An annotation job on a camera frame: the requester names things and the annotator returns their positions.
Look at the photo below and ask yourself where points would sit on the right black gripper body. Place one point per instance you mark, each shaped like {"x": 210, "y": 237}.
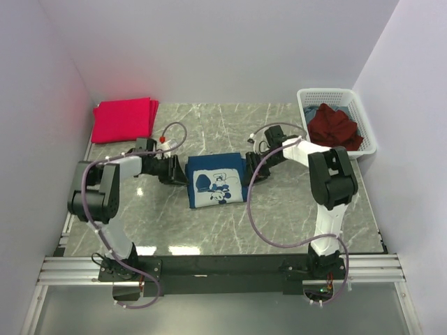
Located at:
{"x": 264, "y": 171}

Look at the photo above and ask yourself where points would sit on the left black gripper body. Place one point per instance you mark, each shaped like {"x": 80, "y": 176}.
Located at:
{"x": 163, "y": 167}

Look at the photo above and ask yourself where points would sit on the blue polo t shirt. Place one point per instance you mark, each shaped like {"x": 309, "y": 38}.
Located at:
{"x": 215, "y": 179}

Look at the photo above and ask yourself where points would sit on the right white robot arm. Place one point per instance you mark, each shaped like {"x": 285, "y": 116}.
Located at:
{"x": 333, "y": 184}

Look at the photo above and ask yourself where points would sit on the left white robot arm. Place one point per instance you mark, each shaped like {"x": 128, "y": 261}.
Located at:
{"x": 95, "y": 194}

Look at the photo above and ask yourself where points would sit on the folded red t shirt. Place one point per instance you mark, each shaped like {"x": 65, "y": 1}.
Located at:
{"x": 123, "y": 120}

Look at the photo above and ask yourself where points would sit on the grey blue t shirt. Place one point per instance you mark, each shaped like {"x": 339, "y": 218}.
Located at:
{"x": 310, "y": 111}

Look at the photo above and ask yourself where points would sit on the dark red t shirt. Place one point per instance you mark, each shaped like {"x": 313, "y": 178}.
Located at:
{"x": 331, "y": 128}

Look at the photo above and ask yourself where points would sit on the white plastic laundry basket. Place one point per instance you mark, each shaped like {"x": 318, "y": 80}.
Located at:
{"x": 342, "y": 98}

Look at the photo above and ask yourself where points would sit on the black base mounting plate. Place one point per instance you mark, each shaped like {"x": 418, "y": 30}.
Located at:
{"x": 221, "y": 274}

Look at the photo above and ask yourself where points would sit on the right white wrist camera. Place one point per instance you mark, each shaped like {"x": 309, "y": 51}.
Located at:
{"x": 259, "y": 146}

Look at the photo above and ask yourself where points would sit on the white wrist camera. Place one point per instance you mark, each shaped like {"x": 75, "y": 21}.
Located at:
{"x": 167, "y": 145}
{"x": 259, "y": 146}

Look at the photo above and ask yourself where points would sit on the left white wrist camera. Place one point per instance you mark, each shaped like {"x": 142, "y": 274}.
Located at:
{"x": 167, "y": 145}

